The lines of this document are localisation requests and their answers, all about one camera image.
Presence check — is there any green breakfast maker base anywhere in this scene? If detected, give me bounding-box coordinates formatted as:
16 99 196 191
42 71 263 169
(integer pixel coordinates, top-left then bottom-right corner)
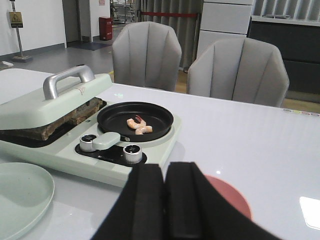
0 102 182 187

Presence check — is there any bread slice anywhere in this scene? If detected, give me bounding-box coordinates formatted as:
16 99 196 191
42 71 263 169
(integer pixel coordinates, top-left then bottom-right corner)
62 97 107 126
0 121 66 141

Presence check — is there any light green plate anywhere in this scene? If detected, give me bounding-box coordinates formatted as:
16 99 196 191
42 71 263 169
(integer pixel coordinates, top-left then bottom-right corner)
0 162 55 240

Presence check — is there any silver control knob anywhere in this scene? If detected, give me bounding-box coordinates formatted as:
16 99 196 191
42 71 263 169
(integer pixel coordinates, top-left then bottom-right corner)
79 134 97 153
123 144 143 164

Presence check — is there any left grey chair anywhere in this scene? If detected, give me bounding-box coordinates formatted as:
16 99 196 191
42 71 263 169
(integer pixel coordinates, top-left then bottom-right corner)
112 21 182 92

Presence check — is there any black round frying pan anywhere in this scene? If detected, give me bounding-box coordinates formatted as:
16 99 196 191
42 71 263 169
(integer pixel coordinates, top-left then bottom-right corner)
93 101 174 150

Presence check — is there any yellow warning sign stand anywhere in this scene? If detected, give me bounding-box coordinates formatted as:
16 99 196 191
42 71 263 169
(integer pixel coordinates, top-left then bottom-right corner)
9 0 33 63

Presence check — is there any dark blue floor mat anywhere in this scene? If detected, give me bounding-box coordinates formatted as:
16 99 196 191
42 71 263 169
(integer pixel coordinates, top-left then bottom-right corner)
67 41 111 51

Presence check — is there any red barrier belt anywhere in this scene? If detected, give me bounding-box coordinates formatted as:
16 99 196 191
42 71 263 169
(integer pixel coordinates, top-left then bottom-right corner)
140 11 198 18

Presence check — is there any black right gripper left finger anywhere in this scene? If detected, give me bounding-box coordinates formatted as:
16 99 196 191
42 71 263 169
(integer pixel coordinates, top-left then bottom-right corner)
92 164 164 240

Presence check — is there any grey chair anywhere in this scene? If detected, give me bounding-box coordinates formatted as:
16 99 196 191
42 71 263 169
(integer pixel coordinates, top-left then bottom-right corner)
187 37 290 107
112 21 182 92

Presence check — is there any red trash bin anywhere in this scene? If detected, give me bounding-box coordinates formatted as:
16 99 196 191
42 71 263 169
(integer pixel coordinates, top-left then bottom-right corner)
98 17 113 41

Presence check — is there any green breakfast maker lid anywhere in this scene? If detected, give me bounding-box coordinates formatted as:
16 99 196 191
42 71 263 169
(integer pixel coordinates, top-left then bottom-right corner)
0 65 112 130

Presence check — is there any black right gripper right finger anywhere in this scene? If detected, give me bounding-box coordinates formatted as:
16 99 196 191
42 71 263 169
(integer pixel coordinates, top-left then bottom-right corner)
165 162 277 240

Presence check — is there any white refrigerator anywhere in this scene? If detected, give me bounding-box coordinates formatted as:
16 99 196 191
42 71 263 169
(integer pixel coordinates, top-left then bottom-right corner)
196 0 254 57

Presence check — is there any right silver control knob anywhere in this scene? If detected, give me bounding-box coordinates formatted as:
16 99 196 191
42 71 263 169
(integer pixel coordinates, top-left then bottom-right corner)
123 144 143 164

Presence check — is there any right grey chair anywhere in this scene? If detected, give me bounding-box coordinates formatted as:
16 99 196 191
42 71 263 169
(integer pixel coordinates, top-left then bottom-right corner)
187 37 290 107

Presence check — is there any left silver control knob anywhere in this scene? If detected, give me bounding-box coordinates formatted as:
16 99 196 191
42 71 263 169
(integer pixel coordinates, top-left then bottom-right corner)
79 134 97 153

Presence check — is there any pink bowl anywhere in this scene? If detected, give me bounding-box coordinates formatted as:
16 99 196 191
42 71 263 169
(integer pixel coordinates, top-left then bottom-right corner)
204 174 252 220

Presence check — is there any shrimp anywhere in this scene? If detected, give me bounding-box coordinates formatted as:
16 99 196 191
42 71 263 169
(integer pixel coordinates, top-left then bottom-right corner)
126 115 153 135

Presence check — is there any dark grey counter cabinet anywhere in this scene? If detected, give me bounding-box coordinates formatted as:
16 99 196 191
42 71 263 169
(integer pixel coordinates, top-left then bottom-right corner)
248 16 320 103

